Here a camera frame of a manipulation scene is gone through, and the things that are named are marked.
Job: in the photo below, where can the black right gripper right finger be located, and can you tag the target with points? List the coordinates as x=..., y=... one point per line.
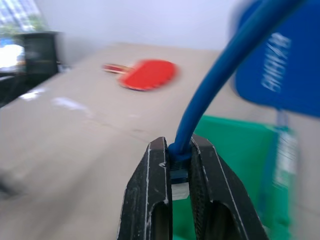
x=217, y=197

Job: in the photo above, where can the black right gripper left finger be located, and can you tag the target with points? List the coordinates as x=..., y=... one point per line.
x=143, y=195

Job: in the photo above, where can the white coupler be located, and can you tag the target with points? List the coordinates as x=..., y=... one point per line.
x=179, y=191

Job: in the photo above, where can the green plastic bin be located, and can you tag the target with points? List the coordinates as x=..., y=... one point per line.
x=237, y=160

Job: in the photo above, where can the red table tennis paddle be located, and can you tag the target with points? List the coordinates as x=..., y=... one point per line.
x=147, y=74

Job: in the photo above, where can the blue box with white print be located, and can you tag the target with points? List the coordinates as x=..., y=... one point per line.
x=277, y=55

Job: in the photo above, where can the black cabinet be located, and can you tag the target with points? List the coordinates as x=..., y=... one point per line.
x=37, y=57

